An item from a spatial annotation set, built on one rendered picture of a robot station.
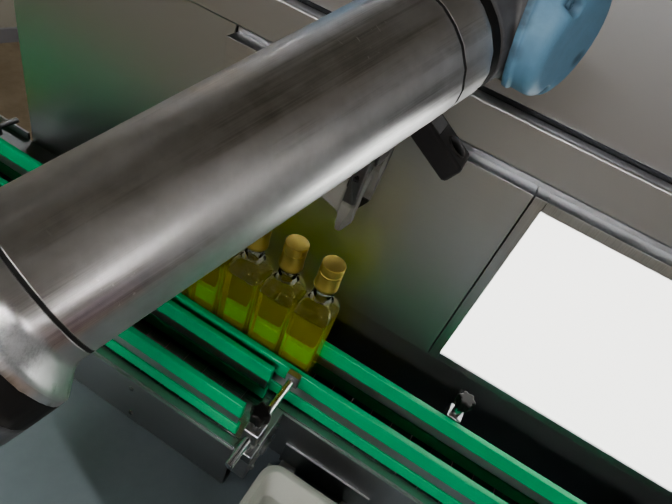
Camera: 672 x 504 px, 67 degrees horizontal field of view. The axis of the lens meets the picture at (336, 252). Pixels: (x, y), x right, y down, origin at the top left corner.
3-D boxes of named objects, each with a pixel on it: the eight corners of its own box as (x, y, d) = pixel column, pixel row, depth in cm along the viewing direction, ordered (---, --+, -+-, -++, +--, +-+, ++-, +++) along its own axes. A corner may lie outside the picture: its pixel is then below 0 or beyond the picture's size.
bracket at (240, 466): (278, 434, 85) (287, 413, 81) (245, 481, 79) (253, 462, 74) (261, 422, 86) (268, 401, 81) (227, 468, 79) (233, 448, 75)
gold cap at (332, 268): (342, 284, 72) (351, 262, 69) (331, 299, 69) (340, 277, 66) (320, 271, 72) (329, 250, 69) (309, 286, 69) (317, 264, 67)
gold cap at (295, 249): (307, 263, 72) (315, 241, 70) (295, 278, 70) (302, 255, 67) (286, 251, 73) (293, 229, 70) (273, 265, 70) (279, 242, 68)
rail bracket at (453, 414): (452, 421, 90) (488, 380, 81) (440, 452, 85) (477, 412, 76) (432, 408, 90) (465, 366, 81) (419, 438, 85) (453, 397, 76)
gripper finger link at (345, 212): (304, 210, 61) (331, 140, 57) (347, 233, 60) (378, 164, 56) (293, 218, 59) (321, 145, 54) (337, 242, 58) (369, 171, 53)
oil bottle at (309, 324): (311, 374, 88) (347, 294, 74) (295, 399, 84) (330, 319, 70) (283, 358, 89) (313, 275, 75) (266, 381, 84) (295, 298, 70)
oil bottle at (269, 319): (282, 357, 89) (312, 274, 75) (265, 380, 85) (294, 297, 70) (255, 340, 90) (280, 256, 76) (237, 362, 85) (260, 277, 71)
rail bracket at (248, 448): (292, 405, 82) (311, 361, 74) (230, 494, 70) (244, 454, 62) (277, 394, 83) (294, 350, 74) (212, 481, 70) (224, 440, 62)
